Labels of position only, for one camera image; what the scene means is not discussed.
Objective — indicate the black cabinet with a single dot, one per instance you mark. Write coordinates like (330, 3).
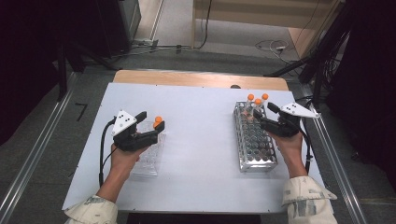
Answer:
(115, 25)

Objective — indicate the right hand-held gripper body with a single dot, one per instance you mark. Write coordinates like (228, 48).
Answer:
(286, 126)

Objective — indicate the person's left hand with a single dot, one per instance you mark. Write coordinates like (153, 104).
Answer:
(124, 161)

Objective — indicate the white board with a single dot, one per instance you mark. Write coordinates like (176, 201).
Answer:
(193, 140)

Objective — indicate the person's right hand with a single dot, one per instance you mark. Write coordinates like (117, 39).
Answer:
(291, 147)

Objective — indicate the wooden table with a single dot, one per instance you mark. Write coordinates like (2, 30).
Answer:
(186, 79)

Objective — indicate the metal test tube rack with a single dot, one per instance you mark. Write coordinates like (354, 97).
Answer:
(257, 149)

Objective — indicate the aluminium rail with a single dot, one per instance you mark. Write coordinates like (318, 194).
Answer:
(40, 146)
(330, 140)

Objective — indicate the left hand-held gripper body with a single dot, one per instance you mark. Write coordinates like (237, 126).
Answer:
(124, 123)

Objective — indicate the clear plastic tube rack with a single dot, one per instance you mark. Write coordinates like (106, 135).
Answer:
(151, 161)

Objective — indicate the light wooden furniture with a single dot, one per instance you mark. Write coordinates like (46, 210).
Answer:
(264, 12)

